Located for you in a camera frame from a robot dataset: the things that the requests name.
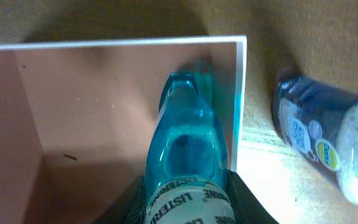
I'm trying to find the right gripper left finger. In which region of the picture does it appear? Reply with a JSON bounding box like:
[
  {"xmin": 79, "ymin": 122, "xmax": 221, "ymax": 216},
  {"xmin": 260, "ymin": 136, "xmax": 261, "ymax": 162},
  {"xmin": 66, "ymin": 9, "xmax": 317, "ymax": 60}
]
[{"xmin": 91, "ymin": 176, "xmax": 146, "ymax": 224}]

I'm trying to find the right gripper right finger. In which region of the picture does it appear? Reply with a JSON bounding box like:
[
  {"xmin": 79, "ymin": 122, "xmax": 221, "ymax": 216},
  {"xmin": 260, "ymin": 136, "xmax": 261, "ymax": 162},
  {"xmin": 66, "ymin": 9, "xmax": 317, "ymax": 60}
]
[{"xmin": 226, "ymin": 170, "xmax": 278, "ymax": 224}]

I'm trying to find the teal Listerine mouthwash bottle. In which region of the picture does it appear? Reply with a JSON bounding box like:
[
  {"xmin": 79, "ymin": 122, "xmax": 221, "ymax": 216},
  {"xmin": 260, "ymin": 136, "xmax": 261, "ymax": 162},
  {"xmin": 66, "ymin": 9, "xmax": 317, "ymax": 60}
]
[{"xmin": 144, "ymin": 60, "xmax": 236, "ymax": 224}]

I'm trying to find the dark blue soap bottle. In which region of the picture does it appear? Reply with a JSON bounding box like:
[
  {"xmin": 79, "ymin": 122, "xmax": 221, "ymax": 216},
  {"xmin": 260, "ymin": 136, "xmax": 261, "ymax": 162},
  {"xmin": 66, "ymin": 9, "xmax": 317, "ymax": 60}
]
[{"xmin": 272, "ymin": 75, "xmax": 358, "ymax": 205}]

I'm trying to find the white square cardboard box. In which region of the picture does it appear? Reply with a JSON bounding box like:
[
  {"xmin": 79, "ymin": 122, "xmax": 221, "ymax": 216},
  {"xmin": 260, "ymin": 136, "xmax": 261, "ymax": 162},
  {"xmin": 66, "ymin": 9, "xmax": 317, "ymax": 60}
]
[{"xmin": 0, "ymin": 35, "xmax": 247, "ymax": 223}]

